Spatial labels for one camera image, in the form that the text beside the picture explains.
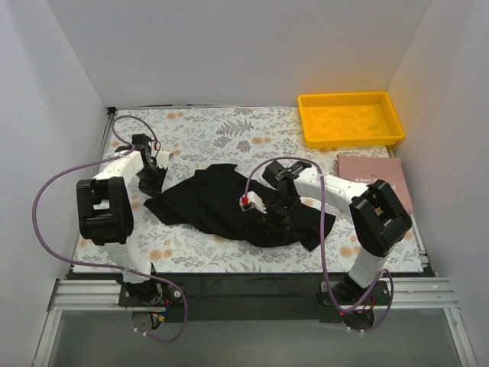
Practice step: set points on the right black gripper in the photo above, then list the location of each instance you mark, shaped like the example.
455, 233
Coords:
281, 206

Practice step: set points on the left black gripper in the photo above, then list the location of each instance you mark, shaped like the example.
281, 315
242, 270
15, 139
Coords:
151, 177

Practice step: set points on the black t shirt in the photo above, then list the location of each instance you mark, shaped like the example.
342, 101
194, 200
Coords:
209, 201

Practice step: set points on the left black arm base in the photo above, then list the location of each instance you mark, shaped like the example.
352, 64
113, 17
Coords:
151, 293

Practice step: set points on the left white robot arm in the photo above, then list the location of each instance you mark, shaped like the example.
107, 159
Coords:
106, 217

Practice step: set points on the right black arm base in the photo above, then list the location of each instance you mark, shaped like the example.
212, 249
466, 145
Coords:
347, 295

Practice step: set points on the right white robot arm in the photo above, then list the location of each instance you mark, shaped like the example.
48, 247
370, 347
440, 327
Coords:
378, 216

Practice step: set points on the floral table mat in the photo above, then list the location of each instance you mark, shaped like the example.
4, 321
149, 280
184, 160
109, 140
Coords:
246, 138

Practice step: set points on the folded pink t shirt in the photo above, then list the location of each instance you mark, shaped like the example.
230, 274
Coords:
365, 170

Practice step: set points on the yellow plastic tray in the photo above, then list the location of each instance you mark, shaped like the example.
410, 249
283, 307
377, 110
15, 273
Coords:
347, 120

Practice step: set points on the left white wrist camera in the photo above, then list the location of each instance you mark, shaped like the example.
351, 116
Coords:
161, 158

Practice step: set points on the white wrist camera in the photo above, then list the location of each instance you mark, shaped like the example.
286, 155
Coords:
250, 201
161, 158

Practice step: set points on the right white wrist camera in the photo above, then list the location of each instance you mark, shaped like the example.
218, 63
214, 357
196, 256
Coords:
250, 201

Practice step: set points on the aluminium frame rail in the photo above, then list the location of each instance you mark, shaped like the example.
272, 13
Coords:
107, 294

